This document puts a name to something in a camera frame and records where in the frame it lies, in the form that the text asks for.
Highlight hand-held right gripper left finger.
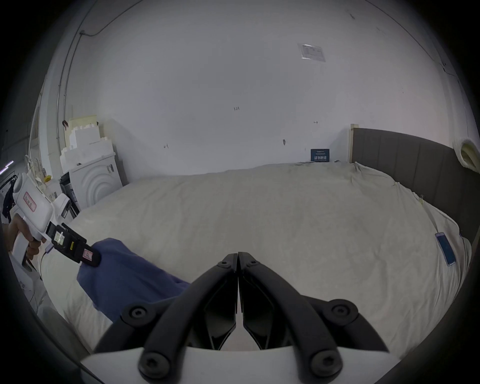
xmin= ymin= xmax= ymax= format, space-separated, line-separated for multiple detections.
xmin=92 ymin=252 xmax=239 ymax=382

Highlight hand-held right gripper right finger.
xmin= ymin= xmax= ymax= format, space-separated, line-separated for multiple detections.
xmin=238 ymin=251 xmax=389 ymax=382

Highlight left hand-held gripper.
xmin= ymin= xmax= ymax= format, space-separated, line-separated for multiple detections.
xmin=10 ymin=172 xmax=102 ymax=274

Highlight dark blue shirt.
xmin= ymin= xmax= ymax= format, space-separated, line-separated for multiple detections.
xmin=77 ymin=237 xmax=192 ymax=323

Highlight person's left hand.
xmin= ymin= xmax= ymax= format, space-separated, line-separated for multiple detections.
xmin=7 ymin=215 xmax=47 ymax=261

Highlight white washing machine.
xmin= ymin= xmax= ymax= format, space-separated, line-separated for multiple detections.
xmin=68 ymin=152 xmax=124 ymax=211

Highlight bed with beige sheet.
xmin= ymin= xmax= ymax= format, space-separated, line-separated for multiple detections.
xmin=37 ymin=160 xmax=472 ymax=361

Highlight white foam packing blocks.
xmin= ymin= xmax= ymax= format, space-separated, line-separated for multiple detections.
xmin=60 ymin=115 xmax=113 ymax=170

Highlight blue phone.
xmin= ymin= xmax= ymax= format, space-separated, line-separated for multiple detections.
xmin=435 ymin=232 xmax=457 ymax=267

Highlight grey padded headboard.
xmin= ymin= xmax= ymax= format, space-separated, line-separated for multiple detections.
xmin=350 ymin=124 xmax=480 ymax=248

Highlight white paper notice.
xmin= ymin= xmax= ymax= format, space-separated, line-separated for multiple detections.
xmin=298 ymin=43 xmax=327 ymax=62

